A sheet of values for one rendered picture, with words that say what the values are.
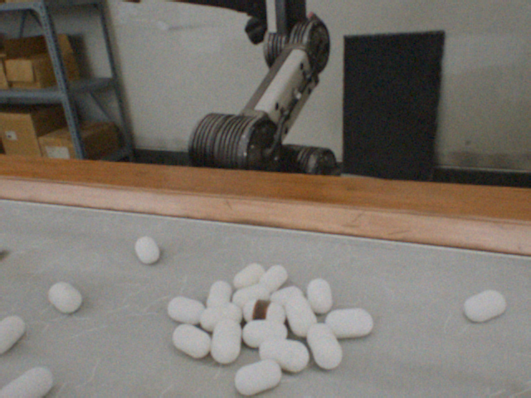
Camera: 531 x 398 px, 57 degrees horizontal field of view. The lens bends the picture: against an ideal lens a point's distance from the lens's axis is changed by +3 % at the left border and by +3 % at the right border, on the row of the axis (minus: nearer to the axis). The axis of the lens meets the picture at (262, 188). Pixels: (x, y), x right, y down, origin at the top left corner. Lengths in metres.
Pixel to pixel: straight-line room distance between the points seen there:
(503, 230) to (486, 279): 0.07
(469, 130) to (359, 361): 2.13
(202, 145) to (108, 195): 0.22
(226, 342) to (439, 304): 0.18
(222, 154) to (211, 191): 0.21
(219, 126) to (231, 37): 1.82
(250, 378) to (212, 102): 2.47
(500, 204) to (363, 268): 0.17
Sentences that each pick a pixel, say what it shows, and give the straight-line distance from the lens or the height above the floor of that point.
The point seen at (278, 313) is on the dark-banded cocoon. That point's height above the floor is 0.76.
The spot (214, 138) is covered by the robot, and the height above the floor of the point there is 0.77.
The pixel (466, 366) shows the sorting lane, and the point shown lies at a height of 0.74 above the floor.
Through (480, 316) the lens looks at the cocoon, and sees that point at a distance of 0.42.
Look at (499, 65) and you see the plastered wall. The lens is 2.40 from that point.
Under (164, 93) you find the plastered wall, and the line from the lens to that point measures 2.91.
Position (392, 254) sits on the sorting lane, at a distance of 0.51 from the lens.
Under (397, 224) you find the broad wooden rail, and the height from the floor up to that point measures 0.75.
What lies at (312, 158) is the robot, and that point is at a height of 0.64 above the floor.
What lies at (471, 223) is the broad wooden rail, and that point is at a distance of 0.53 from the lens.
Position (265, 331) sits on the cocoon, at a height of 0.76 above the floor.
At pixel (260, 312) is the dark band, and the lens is 0.40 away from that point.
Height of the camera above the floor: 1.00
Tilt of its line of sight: 23 degrees down
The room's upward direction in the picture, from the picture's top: 5 degrees counter-clockwise
